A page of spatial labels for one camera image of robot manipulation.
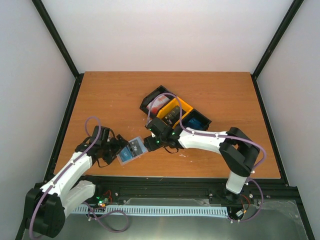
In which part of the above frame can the blue credit card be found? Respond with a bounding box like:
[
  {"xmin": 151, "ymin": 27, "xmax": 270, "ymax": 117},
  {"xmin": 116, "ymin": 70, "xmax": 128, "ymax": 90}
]
[{"xmin": 118, "ymin": 147, "xmax": 133, "ymax": 164}]

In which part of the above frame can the yellow card bin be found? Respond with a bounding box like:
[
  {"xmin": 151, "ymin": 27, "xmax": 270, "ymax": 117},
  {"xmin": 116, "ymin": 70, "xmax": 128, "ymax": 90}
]
[{"xmin": 157, "ymin": 97, "xmax": 194, "ymax": 128}]

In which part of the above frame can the black card bin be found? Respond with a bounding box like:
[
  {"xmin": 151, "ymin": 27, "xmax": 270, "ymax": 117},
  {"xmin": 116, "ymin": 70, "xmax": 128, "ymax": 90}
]
[
  {"xmin": 182, "ymin": 109, "xmax": 212, "ymax": 131},
  {"xmin": 139, "ymin": 85, "xmax": 174, "ymax": 119}
]

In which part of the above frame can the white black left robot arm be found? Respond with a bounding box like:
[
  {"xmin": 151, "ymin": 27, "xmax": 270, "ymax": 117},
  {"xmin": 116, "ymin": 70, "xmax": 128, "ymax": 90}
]
[{"xmin": 23, "ymin": 125, "xmax": 128, "ymax": 240}]

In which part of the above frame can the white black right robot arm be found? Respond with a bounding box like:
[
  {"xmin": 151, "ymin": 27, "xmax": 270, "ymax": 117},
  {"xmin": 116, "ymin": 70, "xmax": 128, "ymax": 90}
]
[{"xmin": 143, "ymin": 117, "xmax": 260, "ymax": 202}]

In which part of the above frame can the black card stack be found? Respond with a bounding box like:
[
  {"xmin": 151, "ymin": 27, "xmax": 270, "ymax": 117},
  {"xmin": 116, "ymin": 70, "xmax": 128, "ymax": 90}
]
[{"xmin": 162, "ymin": 105, "xmax": 180, "ymax": 127}]

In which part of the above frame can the red white card stack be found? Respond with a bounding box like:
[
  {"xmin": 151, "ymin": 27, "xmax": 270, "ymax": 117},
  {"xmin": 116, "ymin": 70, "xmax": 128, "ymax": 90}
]
[{"xmin": 146, "ymin": 95, "xmax": 170, "ymax": 114}]

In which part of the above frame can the blue card stack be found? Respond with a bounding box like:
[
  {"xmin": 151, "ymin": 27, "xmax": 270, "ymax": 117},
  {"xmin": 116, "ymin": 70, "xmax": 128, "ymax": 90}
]
[{"xmin": 186, "ymin": 117, "xmax": 204, "ymax": 130}]

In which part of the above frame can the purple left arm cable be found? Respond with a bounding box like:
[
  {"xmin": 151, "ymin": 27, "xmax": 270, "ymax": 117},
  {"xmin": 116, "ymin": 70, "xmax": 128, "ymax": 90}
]
[{"xmin": 28, "ymin": 115, "xmax": 102, "ymax": 240}]

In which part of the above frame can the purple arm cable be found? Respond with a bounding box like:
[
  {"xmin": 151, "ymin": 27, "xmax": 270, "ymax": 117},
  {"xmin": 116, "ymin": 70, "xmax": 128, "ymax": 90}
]
[
  {"xmin": 28, "ymin": 115, "xmax": 102, "ymax": 240},
  {"xmin": 147, "ymin": 92, "xmax": 267, "ymax": 223}
]

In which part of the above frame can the left electronics board with wires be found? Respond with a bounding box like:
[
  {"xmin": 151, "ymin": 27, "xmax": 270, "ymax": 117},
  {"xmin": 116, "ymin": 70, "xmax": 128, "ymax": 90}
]
[{"xmin": 96, "ymin": 190, "xmax": 113, "ymax": 208}]

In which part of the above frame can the light blue slotted cable duct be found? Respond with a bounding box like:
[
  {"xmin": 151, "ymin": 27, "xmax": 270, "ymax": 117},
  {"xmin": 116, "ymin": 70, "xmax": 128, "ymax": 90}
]
[{"xmin": 72, "ymin": 202, "xmax": 229, "ymax": 217}]

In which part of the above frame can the black left frame post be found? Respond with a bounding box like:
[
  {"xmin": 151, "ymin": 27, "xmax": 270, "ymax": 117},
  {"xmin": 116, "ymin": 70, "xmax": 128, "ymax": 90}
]
[{"xmin": 31, "ymin": 0, "xmax": 81, "ymax": 75}]

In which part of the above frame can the black frame post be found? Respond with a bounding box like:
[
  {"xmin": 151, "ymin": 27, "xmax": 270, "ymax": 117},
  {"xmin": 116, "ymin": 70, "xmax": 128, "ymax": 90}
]
[
  {"xmin": 251, "ymin": 0, "xmax": 304, "ymax": 80},
  {"xmin": 31, "ymin": 0, "xmax": 81, "ymax": 75}
]

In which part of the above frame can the metal base plate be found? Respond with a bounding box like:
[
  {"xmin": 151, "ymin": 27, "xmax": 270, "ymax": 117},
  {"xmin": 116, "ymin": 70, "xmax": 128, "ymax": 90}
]
[{"xmin": 56, "ymin": 199, "xmax": 313, "ymax": 240}]

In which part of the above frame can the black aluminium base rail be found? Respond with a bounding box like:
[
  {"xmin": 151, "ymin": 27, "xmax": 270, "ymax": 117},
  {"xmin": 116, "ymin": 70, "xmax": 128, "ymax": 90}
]
[{"xmin": 80, "ymin": 175, "xmax": 302, "ymax": 207}]

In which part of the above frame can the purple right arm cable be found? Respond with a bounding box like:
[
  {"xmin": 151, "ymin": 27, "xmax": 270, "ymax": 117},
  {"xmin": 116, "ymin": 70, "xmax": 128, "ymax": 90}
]
[{"xmin": 147, "ymin": 92, "xmax": 267, "ymax": 223}]

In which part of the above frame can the right connector with wires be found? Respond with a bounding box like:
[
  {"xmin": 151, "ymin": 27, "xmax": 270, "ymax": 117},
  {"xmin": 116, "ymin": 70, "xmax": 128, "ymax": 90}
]
[{"xmin": 236, "ymin": 194, "xmax": 251, "ymax": 218}]

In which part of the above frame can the black right frame post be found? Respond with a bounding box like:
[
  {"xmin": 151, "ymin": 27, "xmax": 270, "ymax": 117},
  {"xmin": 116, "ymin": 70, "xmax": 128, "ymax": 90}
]
[{"xmin": 251, "ymin": 0, "xmax": 304, "ymax": 80}]

